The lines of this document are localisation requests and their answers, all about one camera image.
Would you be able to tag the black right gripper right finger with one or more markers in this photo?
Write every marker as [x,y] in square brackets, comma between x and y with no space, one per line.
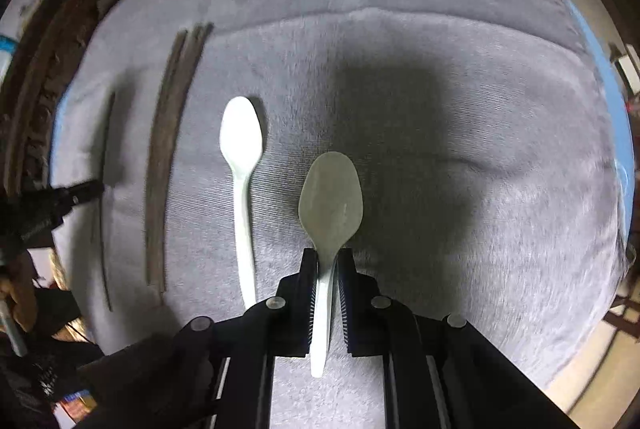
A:
[437,373]

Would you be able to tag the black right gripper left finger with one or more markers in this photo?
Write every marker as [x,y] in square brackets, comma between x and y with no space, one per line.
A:
[209,374]

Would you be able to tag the white plastic spoon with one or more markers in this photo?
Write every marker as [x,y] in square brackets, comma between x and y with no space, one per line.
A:
[240,141]
[330,210]

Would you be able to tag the dark carved wooden sideboard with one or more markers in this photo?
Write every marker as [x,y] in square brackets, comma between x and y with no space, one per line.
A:
[45,62]

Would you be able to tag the grey table cloth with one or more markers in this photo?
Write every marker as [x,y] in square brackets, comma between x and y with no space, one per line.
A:
[479,130]

